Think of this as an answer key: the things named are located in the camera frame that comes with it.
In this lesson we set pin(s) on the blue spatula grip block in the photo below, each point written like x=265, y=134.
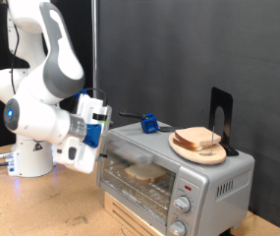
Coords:
x=150, y=124

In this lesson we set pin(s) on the thin metal pin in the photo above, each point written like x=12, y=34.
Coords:
x=212, y=141

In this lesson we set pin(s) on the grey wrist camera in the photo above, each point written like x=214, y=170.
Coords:
x=102, y=118

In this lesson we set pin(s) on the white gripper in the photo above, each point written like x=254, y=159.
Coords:
x=80, y=157

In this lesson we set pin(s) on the black metal bookend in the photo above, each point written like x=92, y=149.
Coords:
x=216, y=101

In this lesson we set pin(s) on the white bread slice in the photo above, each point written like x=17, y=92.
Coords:
x=187, y=146
x=146, y=173
x=196, y=136

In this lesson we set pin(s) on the glass oven door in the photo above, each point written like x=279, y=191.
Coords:
x=129, y=152

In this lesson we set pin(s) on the vertical metal pole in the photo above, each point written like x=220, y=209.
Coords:
x=94, y=49

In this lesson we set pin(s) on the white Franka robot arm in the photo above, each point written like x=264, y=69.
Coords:
x=38, y=118

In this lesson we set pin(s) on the oval wooden board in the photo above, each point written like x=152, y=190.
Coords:
x=198, y=156

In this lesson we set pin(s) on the silver oven knob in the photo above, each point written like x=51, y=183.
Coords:
x=178, y=228
x=182, y=204

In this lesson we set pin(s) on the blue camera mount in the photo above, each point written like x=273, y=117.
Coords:
x=93, y=136

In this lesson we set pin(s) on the silver toaster oven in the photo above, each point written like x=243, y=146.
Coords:
x=211, y=183

